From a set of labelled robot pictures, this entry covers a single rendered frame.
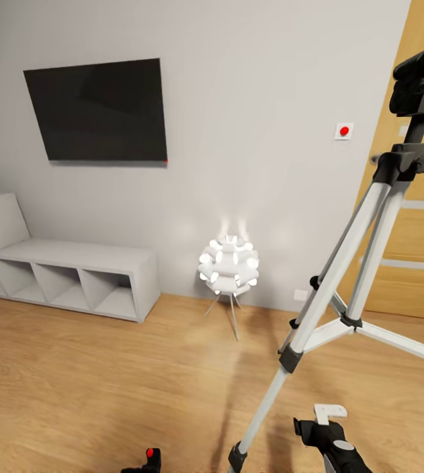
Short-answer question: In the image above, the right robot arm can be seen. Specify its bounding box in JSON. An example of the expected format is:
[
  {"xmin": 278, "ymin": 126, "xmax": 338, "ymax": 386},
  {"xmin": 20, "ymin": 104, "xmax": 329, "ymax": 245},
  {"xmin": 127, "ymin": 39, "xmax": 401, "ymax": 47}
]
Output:
[{"xmin": 293, "ymin": 403, "xmax": 370, "ymax": 473}]

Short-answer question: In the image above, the digital camera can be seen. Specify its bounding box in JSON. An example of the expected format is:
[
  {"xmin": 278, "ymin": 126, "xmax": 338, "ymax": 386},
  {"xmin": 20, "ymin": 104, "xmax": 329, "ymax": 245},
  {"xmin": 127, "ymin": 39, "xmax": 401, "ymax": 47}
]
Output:
[{"xmin": 121, "ymin": 447, "xmax": 161, "ymax": 473}]

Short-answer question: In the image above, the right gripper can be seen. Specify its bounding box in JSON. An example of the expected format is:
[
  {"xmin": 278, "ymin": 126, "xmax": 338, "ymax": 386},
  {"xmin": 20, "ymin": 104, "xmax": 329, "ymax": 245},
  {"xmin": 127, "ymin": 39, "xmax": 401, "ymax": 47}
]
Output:
[{"xmin": 293, "ymin": 417, "xmax": 343, "ymax": 450}]

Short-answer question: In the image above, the camera tripod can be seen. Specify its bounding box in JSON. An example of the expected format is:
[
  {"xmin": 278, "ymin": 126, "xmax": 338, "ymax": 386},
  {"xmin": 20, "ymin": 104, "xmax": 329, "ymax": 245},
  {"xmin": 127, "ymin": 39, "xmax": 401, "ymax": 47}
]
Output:
[{"xmin": 227, "ymin": 51, "xmax": 424, "ymax": 473}]

